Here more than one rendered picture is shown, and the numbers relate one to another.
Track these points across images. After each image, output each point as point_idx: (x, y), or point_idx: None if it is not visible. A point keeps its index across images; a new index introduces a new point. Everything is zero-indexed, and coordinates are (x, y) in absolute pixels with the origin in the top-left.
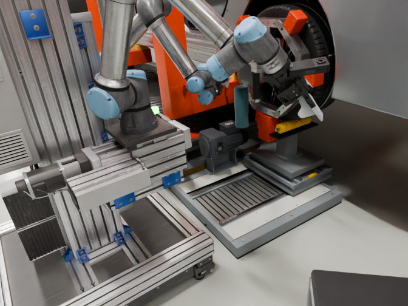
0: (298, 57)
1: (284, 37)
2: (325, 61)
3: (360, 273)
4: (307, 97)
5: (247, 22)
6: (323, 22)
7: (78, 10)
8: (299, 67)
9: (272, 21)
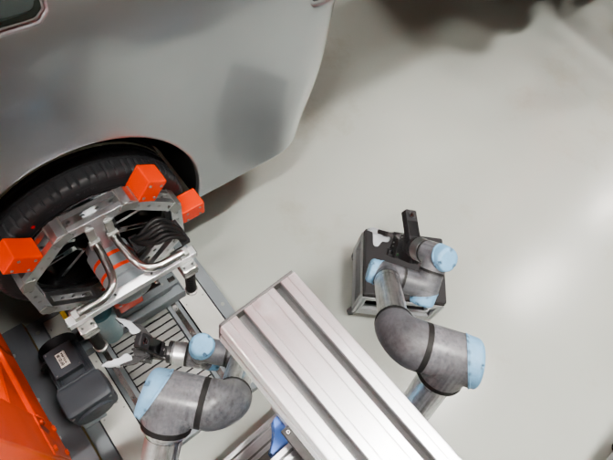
0: (177, 208)
1: (145, 208)
2: (413, 212)
3: (365, 259)
4: None
5: (450, 256)
6: (134, 145)
7: None
8: (418, 233)
9: (114, 211)
